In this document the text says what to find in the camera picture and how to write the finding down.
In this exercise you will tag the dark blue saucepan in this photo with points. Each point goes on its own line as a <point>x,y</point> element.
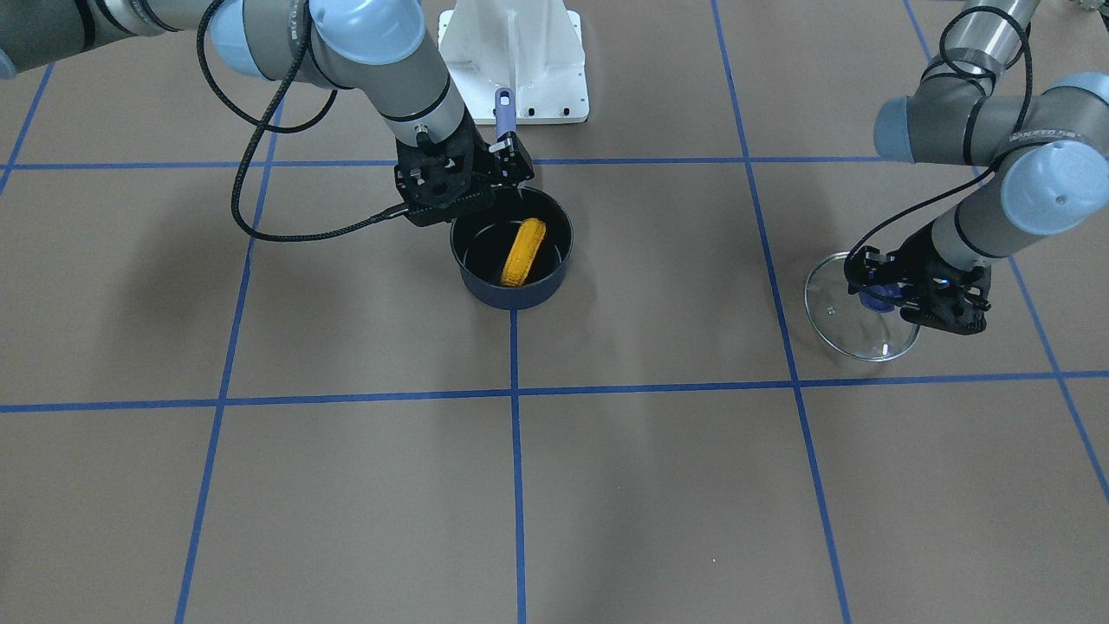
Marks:
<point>481,242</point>

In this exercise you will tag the silver robot arm at pot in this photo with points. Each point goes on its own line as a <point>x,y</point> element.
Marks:
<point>1044,156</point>

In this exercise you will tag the black gripper body pot arm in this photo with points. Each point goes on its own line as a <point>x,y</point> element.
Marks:
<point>910,263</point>

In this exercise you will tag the yellow corn cob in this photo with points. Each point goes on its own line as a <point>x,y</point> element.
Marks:
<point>523,252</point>

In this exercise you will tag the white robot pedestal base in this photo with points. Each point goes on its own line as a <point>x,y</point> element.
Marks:
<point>534,48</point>

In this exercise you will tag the silver robot arm with corn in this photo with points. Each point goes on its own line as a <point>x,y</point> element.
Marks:
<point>384,49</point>

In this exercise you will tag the black gripper body corn arm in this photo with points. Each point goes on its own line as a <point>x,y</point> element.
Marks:
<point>479,156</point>

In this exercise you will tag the black wrist camera mount corn arm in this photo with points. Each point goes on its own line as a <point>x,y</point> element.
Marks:
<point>511,163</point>

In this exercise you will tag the black wrist camera mount pot arm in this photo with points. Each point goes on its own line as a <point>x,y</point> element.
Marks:
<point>873,277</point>

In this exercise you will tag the glass pot lid blue knob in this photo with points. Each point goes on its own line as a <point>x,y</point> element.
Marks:
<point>863,324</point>

